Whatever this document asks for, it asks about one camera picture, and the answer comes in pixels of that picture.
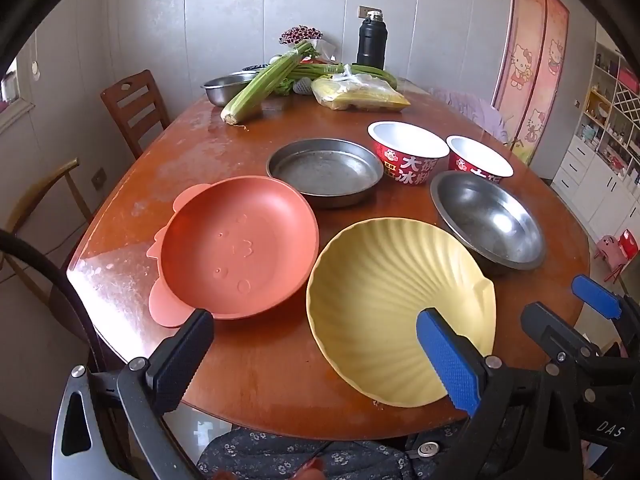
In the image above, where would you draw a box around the pink child stool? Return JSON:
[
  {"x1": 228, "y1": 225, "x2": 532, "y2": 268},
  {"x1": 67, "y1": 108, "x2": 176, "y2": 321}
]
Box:
[{"x1": 595, "y1": 234, "x2": 626, "y2": 283}]

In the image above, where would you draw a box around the yellow shell-shaped plate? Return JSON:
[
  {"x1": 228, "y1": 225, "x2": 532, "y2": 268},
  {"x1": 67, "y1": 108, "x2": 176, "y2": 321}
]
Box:
[{"x1": 306, "y1": 217, "x2": 497, "y2": 408}]

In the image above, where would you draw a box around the purple cloth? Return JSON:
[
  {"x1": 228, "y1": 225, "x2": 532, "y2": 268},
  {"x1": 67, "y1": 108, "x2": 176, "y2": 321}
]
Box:
[{"x1": 430, "y1": 86, "x2": 516, "y2": 151}]

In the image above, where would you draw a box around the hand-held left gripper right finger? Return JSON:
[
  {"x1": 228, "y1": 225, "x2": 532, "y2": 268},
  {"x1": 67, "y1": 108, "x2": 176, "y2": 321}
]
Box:
[{"x1": 416, "y1": 307, "x2": 586, "y2": 480}]

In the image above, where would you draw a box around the black cable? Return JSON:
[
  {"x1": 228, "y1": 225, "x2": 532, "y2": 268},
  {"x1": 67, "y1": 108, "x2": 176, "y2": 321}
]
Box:
[{"x1": 0, "y1": 230, "x2": 96, "y2": 361}]

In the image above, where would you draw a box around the dark floral clothing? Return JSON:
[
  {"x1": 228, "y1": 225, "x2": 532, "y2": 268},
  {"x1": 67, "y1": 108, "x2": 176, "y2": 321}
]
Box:
[{"x1": 197, "y1": 420, "x2": 471, "y2": 480}]

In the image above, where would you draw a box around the steel pan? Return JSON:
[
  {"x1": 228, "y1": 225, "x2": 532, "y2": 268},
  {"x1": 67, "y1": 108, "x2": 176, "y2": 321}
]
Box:
[{"x1": 266, "y1": 138, "x2": 385, "y2": 210}]

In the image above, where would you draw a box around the dark red flower bouquet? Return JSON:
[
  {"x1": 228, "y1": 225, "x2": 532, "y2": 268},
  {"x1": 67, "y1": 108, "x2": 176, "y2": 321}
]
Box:
[{"x1": 279, "y1": 25, "x2": 323, "y2": 47}]

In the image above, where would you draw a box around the blind cord pull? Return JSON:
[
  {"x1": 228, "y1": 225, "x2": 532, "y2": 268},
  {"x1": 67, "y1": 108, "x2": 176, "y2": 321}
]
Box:
[{"x1": 27, "y1": 30, "x2": 41, "y2": 81}]

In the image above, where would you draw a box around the bundle of green stems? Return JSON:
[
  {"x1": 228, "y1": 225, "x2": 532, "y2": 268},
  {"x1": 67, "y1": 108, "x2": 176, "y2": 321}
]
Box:
[{"x1": 295, "y1": 62, "x2": 398, "y2": 88}]

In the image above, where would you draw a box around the steel mixing bowl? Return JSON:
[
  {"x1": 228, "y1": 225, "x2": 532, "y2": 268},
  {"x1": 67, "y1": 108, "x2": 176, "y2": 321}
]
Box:
[{"x1": 202, "y1": 72, "x2": 261, "y2": 107}]

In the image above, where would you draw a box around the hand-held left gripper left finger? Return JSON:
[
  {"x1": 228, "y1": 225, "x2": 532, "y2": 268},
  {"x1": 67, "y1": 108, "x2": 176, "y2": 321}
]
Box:
[{"x1": 51, "y1": 308, "x2": 216, "y2": 480}]

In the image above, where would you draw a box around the brown wooden slat chair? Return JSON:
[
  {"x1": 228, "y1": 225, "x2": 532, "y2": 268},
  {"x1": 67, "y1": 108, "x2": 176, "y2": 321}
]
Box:
[{"x1": 100, "y1": 70, "x2": 172, "y2": 161}]

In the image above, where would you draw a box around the white storage cabinet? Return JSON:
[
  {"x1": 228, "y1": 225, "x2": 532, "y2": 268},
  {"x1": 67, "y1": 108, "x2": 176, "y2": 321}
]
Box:
[{"x1": 550, "y1": 40, "x2": 640, "y2": 241}]

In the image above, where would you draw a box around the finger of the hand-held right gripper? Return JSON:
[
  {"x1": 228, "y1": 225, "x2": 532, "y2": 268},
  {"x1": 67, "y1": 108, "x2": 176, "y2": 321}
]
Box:
[
  {"x1": 520, "y1": 302, "x2": 608, "y2": 361},
  {"x1": 571, "y1": 274, "x2": 640, "y2": 346}
]

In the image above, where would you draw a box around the large red paper bowl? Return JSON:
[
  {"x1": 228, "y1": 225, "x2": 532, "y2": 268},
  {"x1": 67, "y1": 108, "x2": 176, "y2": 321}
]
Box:
[{"x1": 367, "y1": 121, "x2": 450, "y2": 187}]

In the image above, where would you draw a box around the light bentwood chair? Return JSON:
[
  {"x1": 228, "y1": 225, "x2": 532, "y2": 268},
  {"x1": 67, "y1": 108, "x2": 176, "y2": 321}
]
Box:
[{"x1": 0, "y1": 157, "x2": 96, "y2": 261}]

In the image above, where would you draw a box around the celery bunch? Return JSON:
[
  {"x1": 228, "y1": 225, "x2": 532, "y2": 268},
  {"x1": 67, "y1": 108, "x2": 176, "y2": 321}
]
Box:
[{"x1": 220, "y1": 41, "x2": 321, "y2": 126}]

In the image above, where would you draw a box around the small red paper bowl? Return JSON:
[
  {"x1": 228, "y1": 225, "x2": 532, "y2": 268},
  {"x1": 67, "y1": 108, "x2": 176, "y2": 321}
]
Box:
[{"x1": 446, "y1": 134, "x2": 515, "y2": 184}]

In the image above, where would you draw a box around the plastic bag of yellow noodles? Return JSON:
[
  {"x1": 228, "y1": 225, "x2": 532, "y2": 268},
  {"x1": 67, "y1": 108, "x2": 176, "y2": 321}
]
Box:
[{"x1": 311, "y1": 64, "x2": 412, "y2": 112}]

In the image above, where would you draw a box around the deep steel bowl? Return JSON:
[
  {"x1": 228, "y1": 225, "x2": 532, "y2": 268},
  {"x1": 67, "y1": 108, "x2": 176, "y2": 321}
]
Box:
[{"x1": 430, "y1": 170, "x2": 547, "y2": 276}]

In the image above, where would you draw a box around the black thermos flask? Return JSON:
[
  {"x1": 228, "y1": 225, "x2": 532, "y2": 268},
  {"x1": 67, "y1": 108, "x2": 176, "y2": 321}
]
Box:
[{"x1": 356, "y1": 10, "x2": 387, "y2": 71}]

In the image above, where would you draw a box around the window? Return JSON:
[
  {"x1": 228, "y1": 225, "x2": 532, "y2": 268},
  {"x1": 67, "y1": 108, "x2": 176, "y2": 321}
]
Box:
[{"x1": 0, "y1": 55, "x2": 37, "y2": 117}]

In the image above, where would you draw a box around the red child stool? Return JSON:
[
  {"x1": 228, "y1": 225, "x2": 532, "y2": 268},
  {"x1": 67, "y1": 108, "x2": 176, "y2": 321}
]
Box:
[{"x1": 619, "y1": 229, "x2": 640, "y2": 267}]

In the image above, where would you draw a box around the pink cartoon sliding door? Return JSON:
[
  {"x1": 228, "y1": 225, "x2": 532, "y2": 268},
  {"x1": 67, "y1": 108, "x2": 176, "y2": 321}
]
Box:
[{"x1": 491, "y1": 0, "x2": 571, "y2": 166}]

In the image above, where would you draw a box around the salmon pink eared plate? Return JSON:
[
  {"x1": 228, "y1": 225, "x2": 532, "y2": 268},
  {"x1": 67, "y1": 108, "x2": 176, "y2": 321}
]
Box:
[{"x1": 146, "y1": 175, "x2": 321, "y2": 329}]

